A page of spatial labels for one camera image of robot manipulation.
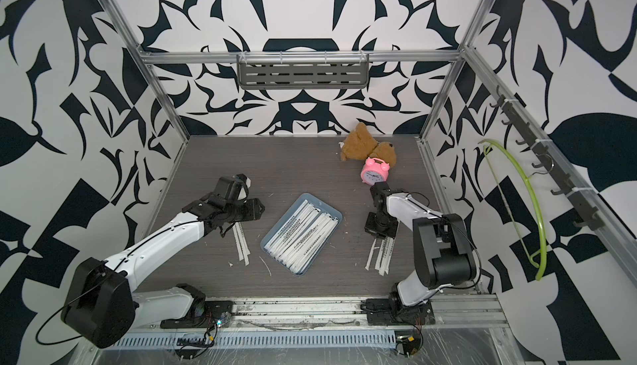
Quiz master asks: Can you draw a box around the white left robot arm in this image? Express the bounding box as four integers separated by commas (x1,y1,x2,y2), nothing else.
61,174,265,348

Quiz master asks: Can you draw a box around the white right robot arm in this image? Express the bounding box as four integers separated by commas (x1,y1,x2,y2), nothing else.
365,182,479,311

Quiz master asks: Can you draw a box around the blue storage tray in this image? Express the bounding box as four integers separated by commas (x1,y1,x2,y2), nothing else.
265,193,343,275

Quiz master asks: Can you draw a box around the right pile wrapped straw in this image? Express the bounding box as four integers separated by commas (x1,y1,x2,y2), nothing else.
365,237,395,275

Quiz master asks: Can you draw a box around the pile wrapped straw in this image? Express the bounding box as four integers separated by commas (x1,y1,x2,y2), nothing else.
365,237,395,275
232,222,250,266

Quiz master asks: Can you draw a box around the left pile wrapped straw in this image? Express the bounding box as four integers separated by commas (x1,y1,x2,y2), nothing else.
232,222,250,266

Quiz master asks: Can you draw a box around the pink alarm clock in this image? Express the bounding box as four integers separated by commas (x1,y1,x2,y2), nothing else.
360,158,391,186

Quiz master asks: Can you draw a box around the small white paper scrap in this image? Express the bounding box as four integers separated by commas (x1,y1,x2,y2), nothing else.
259,257,272,277

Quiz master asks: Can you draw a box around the brown teddy bear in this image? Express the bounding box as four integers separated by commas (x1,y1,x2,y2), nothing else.
339,122,397,168

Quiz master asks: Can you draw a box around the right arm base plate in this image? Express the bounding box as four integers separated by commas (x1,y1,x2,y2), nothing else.
361,296,436,326

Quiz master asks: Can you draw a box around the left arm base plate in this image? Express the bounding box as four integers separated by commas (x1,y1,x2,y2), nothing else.
160,300,234,330

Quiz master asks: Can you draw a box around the grey wall shelf rack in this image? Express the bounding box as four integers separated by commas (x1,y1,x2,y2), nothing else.
237,52,370,90

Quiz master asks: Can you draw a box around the white cable duct strip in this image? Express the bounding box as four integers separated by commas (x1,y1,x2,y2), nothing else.
109,330,397,350

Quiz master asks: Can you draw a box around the black wall hook rail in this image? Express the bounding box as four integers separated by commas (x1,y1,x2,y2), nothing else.
494,86,605,231

